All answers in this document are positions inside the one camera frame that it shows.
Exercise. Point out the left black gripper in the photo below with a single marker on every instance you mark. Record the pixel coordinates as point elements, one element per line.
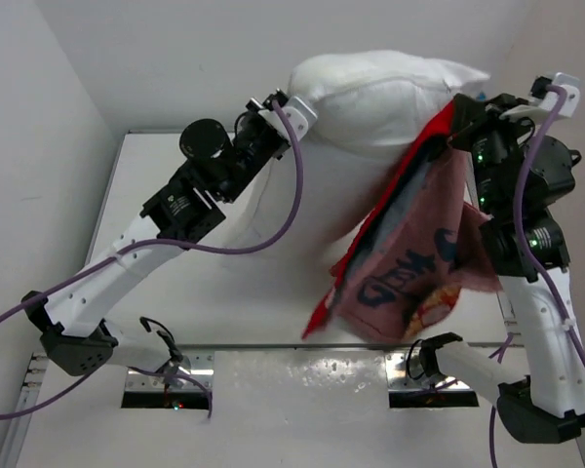
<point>252,115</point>

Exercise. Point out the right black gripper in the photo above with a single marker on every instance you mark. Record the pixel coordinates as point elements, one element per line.
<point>468,115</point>

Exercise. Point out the white pillow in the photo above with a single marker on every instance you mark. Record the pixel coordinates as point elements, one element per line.
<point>371,107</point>

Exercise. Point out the red patterned pillowcase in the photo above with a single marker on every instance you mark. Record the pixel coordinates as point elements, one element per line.
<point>417,250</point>

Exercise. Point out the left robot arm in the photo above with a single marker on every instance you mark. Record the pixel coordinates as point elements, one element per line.
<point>218,168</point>

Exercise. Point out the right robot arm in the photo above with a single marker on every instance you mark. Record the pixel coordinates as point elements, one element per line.
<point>519,173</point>

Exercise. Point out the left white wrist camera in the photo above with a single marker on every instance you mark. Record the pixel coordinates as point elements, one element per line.
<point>300,115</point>

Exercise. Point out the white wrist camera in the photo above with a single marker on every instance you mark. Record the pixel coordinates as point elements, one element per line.
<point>300,115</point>
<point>540,101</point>

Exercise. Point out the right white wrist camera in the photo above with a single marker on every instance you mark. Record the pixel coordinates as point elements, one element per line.
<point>540,101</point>

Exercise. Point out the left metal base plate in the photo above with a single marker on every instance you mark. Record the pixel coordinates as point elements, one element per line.
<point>196,371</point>

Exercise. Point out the metal base plate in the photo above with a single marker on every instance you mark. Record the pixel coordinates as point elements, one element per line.
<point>402,379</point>
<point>196,371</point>

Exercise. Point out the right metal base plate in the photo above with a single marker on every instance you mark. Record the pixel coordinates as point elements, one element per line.
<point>402,379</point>

